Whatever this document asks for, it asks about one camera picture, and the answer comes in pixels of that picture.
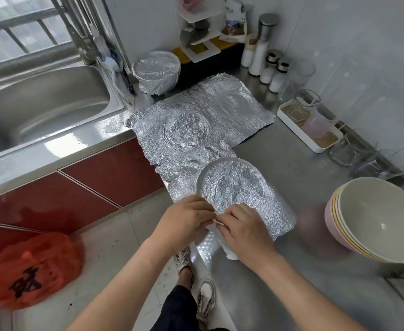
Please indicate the person's right hand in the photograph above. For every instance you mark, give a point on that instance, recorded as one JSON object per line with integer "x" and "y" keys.
{"x": 247, "y": 236}

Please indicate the person's left hand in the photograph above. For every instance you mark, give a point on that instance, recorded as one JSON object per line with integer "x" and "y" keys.
{"x": 181, "y": 222}

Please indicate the foil-covered bowl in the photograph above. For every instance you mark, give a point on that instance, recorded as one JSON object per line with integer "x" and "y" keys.
{"x": 240, "y": 182}
{"x": 156, "y": 69}

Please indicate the stack of aluminium foil sheets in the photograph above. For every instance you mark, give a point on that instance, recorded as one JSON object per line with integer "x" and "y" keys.
{"x": 188, "y": 120}

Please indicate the pink bowl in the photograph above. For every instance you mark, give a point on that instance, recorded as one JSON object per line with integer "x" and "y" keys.
{"x": 381, "y": 220}

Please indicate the person's left forearm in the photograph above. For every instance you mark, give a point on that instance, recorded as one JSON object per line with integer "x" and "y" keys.
{"x": 122, "y": 293}

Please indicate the person's right forearm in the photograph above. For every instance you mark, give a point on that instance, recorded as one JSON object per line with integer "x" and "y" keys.
{"x": 305, "y": 296}

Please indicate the person's left white shoe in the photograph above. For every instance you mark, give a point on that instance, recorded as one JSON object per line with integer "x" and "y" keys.
{"x": 182, "y": 260}

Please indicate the person's white shoe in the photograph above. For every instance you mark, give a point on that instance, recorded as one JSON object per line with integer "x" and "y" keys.
{"x": 182, "y": 260}
{"x": 206, "y": 298}

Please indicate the person's right white shoe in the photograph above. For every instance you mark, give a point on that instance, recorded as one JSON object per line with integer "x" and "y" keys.
{"x": 206, "y": 298}

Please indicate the person's dark trousers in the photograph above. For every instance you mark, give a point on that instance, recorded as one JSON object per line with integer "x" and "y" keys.
{"x": 174, "y": 312}

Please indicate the red kitchen cabinet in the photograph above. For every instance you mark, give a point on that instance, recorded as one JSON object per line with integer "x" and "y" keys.
{"x": 116, "y": 175}

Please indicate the white rectangular tray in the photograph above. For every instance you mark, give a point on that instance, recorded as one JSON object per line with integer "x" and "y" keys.
{"x": 292, "y": 129}

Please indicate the pink translucent cup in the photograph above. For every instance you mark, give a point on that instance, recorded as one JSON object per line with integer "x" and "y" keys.
{"x": 319, "y": 126}

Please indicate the red plastic bag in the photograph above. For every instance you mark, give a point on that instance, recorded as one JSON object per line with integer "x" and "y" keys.
{"x": 29, "y": 272}

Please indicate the white dish brush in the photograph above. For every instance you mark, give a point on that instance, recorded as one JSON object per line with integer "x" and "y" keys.
{"x": 109, "y": 62}

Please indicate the stainless steel sink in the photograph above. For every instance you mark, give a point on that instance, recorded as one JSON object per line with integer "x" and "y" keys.
{"x": 43, "y": 103}

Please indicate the small white tan-capped bottle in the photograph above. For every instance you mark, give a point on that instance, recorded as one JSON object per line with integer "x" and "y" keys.
{"x": 248, "y": 53}

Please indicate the tall white steel-capped bottle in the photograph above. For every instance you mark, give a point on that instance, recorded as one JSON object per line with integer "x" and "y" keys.
{"x": 259, "y": 51}

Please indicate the white corner shelf rack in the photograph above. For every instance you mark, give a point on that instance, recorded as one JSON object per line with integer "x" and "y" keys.
{"x": 198, "y": 27}

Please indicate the colourful snack packet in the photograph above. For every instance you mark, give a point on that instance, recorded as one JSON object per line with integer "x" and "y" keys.
{"x": 234, "y": 17}

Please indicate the steel faucet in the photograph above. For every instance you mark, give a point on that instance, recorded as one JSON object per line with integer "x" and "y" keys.
{"x": 78, "y": 31}

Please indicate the metal window railing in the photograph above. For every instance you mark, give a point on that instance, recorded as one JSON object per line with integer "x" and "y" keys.
{"x": 19, "y": 27}

